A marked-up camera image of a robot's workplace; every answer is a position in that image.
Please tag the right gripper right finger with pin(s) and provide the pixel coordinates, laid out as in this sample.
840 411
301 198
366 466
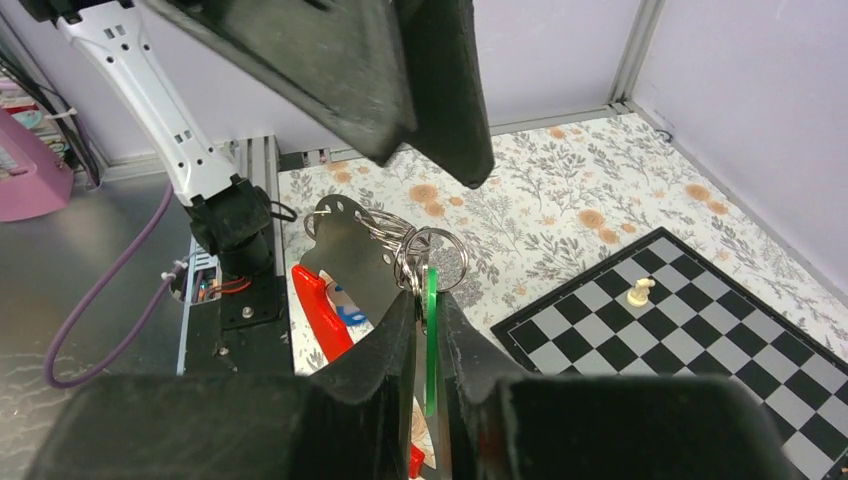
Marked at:
500 421

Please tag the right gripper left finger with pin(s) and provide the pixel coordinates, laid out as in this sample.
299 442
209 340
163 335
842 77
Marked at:
235 426

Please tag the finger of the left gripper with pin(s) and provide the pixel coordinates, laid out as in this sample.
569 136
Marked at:
339 62
443 70

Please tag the green key tag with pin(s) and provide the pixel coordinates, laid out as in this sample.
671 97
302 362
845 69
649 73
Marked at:
432 356

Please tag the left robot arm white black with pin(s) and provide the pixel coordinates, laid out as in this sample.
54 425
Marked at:
230 215

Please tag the floral table mat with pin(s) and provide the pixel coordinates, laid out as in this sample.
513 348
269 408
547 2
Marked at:
562 199

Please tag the cream chess piece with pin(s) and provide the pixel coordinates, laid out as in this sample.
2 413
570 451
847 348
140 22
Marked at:
638 295

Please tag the black grey chessboard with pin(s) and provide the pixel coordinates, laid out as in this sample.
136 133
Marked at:
698 320

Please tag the pink box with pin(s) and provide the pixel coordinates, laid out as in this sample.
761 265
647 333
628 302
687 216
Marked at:
34 180

